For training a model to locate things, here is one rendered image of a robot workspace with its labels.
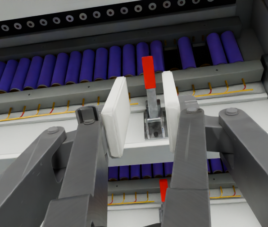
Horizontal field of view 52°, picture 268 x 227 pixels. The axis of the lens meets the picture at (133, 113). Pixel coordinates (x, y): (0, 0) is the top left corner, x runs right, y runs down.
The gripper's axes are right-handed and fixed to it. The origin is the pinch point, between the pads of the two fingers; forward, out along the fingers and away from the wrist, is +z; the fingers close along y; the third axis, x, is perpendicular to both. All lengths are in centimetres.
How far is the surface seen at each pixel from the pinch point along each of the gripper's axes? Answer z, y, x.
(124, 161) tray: 12.2, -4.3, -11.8
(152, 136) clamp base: 11.4, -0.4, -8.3
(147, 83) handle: 11.9, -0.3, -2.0
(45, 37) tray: 25.7, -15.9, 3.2
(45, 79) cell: 19.4, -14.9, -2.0
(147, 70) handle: 12.1, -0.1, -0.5
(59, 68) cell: 21.0, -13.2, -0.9
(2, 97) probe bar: 16.5, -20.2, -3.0
